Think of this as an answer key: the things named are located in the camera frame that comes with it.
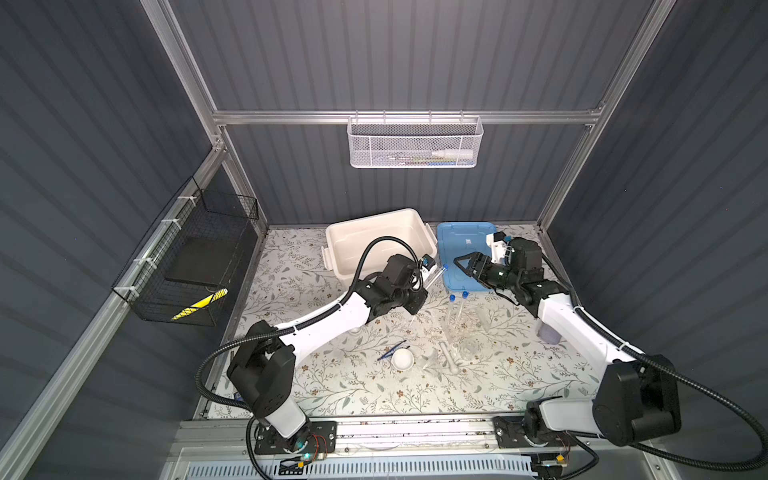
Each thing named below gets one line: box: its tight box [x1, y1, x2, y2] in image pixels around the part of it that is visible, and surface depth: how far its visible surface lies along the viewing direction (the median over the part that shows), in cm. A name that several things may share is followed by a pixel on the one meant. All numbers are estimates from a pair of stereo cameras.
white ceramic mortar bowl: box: [391, 348, 415, 371], surface depth 88 cm
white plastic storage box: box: [321, 208, 438, 281], surface depth 103 cm
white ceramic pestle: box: [440, 342, 460, 374], surface depth 87 cm
